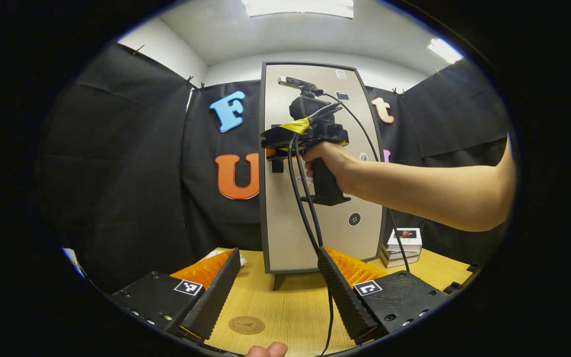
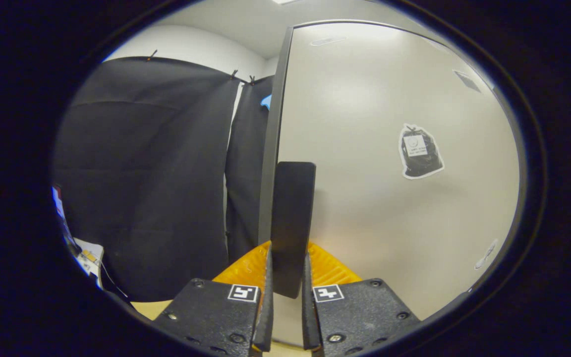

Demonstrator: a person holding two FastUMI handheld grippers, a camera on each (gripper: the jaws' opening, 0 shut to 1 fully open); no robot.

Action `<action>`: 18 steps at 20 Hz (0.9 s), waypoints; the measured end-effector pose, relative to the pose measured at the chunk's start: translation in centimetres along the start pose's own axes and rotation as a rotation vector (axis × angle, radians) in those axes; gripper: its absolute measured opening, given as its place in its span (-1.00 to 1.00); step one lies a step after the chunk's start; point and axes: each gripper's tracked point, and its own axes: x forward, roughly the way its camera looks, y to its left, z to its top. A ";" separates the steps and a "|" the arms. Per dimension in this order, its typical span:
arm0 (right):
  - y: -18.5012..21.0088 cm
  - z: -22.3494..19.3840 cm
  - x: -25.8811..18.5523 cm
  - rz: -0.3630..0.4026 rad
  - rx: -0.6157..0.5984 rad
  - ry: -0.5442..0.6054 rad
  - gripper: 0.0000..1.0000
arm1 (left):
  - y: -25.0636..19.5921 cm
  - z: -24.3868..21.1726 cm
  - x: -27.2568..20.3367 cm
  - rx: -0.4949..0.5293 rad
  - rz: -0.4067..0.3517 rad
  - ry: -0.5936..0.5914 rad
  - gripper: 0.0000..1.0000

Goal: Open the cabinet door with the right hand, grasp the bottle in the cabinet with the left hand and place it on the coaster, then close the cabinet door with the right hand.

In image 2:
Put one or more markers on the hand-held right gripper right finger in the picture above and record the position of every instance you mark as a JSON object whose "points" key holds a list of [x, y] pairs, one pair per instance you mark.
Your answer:
{"points": [[307, 322]]}

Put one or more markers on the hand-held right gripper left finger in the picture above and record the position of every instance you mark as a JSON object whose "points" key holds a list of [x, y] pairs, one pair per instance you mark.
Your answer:
{"points": [[267, 322]]}

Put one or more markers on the grey cabinet door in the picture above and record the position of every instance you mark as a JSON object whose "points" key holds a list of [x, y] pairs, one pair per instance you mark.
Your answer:
{"points": [[365, 208]]}

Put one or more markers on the black backdrop cloth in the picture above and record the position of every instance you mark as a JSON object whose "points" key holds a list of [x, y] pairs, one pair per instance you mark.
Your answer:
{"points": [[146, 188]]}

